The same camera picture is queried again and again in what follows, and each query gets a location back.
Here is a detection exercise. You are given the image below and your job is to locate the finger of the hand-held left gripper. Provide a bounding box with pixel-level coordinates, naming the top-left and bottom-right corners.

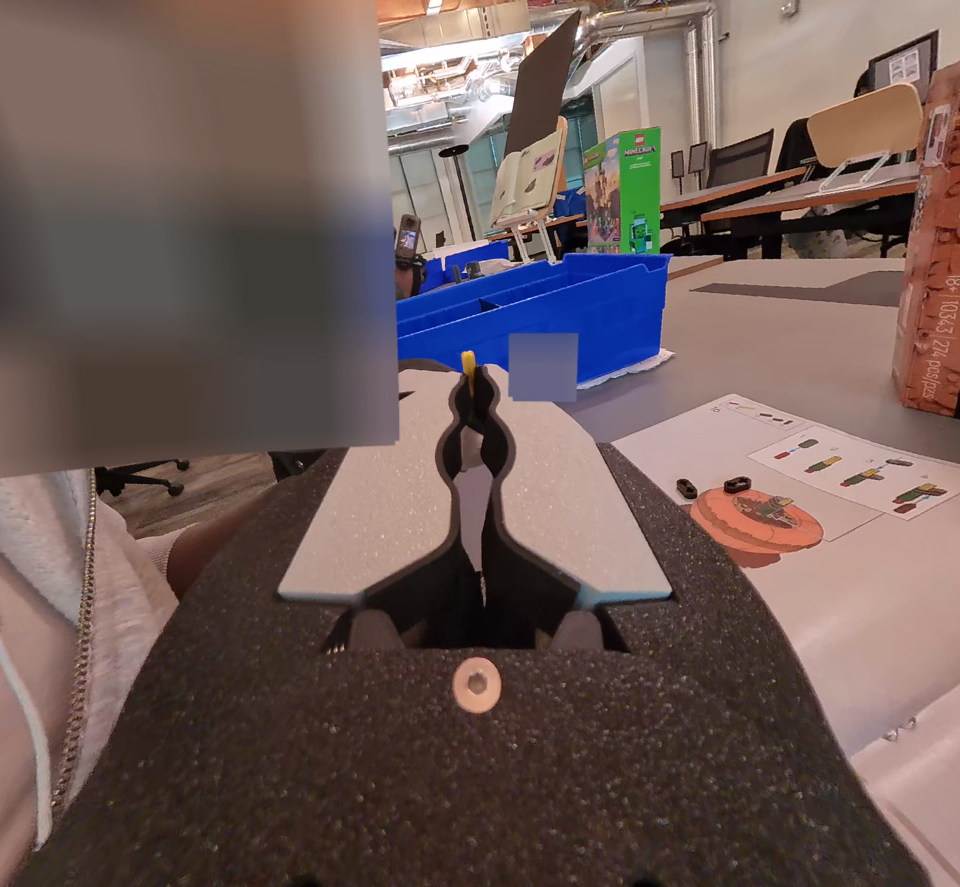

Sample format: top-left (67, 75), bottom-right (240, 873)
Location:
top-left (397, 368), bottom-right (455, 402)

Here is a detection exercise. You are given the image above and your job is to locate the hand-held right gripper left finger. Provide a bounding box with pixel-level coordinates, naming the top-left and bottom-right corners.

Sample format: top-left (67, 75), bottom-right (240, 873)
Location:
top-left (276, 371), bottom-right (483, 629)

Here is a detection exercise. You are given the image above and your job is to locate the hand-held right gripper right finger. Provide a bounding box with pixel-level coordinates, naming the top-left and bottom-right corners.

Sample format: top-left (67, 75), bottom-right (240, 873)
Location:
top-left (472, 364), bottom-right (674, 633)

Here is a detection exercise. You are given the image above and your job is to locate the person's left forearm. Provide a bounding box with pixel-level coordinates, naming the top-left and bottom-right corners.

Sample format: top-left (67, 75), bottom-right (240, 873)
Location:
top-left (166, 485), bottom-right (275, 601)

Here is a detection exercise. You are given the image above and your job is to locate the grey desk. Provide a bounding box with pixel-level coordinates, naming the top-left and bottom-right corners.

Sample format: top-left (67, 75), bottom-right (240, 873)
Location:
top-left (555, 253), bottom-right (960, 887)

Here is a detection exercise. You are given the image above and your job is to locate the wood-edged desk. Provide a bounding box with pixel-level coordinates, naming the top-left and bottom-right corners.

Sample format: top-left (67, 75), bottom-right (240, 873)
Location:
top-left (660, 167), bottom-right (807, 236)
top-left (701, 163), bottom-right (922, 258)

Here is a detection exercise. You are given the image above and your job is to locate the black office chair base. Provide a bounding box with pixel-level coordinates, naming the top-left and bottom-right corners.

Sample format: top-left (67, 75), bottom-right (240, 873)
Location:
top-left (93, 458), bottom-right (191, 498)

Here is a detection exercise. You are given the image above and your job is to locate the white paper towel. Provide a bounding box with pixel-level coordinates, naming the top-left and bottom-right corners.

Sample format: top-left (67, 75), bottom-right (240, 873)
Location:
top-left (577, 348), bottom-right (677, 388)

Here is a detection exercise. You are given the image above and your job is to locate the blue plastic bin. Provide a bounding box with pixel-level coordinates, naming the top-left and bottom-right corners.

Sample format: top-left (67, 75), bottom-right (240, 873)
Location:
top-left (396, 251), bottom-right (674, 387)

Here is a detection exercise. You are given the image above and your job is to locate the black floor lamp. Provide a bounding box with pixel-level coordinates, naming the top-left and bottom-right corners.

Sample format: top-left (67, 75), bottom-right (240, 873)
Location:
top-left (438, 143), bottom-right (481, 243)

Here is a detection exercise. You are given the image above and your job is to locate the open book on stand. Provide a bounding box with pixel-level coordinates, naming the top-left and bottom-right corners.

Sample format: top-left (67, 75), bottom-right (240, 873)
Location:
top-left (491, 114), bottom-right (571, 266)

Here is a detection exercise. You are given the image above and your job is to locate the person's white jacket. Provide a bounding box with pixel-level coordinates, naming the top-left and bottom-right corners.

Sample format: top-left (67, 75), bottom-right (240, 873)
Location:
top-left (0, 467), bottom-right (177, 858)

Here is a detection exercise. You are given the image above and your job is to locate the toy brick instruction booklet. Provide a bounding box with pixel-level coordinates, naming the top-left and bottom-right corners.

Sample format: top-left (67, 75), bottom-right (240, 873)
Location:
top-left (611, 393), bottom-right (960, 757)

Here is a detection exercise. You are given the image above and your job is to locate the green toy brick box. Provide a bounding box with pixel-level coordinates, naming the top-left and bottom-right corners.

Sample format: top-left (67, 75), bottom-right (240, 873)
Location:
top-left (583, 125), bottom-right (663, 256)

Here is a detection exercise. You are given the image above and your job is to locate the black board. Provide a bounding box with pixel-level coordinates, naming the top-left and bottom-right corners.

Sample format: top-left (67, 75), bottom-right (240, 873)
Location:
top-left (504, 9), bottom-right (584, 153)

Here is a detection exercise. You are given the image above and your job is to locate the black mesh office chair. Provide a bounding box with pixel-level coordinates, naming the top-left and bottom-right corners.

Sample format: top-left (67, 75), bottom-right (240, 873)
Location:
top-left (707, 129), bottom-right (775, 191)

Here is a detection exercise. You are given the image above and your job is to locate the brown toy brick box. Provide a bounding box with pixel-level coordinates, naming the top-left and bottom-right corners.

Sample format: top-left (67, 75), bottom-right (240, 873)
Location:
top-left (892, 62), bottom-right (960, 419)

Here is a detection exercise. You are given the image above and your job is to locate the white spiral-bound pad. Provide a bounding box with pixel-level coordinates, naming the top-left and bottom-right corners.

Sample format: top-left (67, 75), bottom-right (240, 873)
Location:
top-left (851, 692), bottom-right (960, 887)

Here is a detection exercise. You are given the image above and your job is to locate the beige book stand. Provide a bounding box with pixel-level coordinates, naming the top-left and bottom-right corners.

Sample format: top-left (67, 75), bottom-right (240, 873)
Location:
top-left (806, 83), bottom-right (925, 194)

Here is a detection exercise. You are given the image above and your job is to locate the black framed wall picture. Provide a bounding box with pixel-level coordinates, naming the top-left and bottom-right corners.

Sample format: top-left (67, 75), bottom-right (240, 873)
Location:
top-left (868, 29), bottom-right (940, 89)

